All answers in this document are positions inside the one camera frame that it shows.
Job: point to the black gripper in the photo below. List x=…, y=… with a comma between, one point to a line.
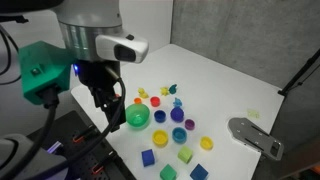
x=100, y=82

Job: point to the small light blue bowl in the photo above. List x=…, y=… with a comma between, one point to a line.
x=179, y=135

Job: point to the large green bowl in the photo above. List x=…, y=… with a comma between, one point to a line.
x=137, y=115

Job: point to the yellow bowl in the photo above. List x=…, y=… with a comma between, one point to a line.
x=160, y=138

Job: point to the purple bowl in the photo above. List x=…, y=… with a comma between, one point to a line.
x=177, y=114

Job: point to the orange cup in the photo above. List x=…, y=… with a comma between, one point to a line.
x=137, y=101

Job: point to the yellow animal toy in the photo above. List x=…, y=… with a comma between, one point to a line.
x=142, y=93

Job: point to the red cup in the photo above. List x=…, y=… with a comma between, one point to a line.
x=155, y=101

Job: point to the yellow star toy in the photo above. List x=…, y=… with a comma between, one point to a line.
x=164, y=91

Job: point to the dark blue cup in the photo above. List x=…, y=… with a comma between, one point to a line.
x=160, y=116

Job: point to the teal animal toy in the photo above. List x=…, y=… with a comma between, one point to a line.
x=173, y=89

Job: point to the black pegboard base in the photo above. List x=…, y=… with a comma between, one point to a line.
x=70, y=138

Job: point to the light blue animal toy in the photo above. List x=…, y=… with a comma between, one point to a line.
x=177, y=102

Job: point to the small magenta cup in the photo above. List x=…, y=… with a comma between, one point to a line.
x=189, y=124

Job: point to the lime green cube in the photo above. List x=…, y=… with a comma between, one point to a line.
x=185, y=154

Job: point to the small yellow cup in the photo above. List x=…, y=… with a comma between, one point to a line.
x=206, y=143

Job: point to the dark blue cube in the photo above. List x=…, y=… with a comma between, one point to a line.
x=199, y=173

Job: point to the grey metal plate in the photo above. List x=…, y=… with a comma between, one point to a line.
x=249, y=134

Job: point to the black tripod stand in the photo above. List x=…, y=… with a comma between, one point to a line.
x=295, y=81

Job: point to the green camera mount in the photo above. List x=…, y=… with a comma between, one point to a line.
x=44, y=65

